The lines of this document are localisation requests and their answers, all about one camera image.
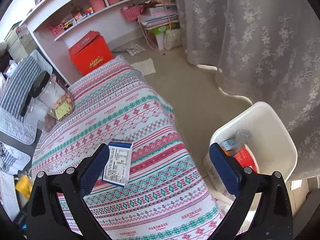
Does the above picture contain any yellow snack wrapper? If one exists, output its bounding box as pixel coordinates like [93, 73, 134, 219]
[15, 174, 33, 200]

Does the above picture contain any clear crushed plastic bottle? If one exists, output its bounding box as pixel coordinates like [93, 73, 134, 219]
[219, 129, 251, 157]

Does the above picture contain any blue white small packet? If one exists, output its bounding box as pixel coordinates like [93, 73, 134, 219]
[102, 140, 134, 187]

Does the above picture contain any white trash bin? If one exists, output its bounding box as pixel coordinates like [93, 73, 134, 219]
[203, 101, 298, 230]

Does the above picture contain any grey sofa with striped cover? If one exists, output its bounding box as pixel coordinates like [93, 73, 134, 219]
[1, 50, 53, 175]

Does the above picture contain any patterned striped tablecloth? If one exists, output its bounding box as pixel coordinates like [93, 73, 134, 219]
[31, 56, 223, 239]

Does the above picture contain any black-lid jar with snacks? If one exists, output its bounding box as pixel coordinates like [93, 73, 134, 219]
[29, 71, 74, 121]

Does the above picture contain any red cardboard box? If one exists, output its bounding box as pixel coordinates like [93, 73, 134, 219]
[68, 31, 114, 76]

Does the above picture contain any grey floral lace curtain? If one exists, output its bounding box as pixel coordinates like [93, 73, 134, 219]
[176, 0, 319, 180]

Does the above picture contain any white paper on floor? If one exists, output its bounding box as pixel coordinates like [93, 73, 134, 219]
[131, 58, 156, 76]

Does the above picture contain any white bookshelf unit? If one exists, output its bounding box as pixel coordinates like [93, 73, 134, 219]
[22, 0, 146, 85]

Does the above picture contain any pink basket lower shelf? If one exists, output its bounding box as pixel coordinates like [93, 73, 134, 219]
[120, 5, 143, 22]

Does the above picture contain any stack of papers and books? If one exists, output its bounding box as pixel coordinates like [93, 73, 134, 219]
[137, 0, 178, 29]

